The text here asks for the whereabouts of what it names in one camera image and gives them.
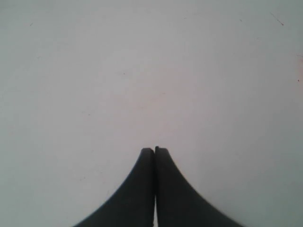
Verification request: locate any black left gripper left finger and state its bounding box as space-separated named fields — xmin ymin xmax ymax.
xmin=76 ymin=148 xmax=155 ymax=227

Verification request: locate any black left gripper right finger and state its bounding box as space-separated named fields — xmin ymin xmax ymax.
xmin=155 ymin=147 xmax=239 ymax=227

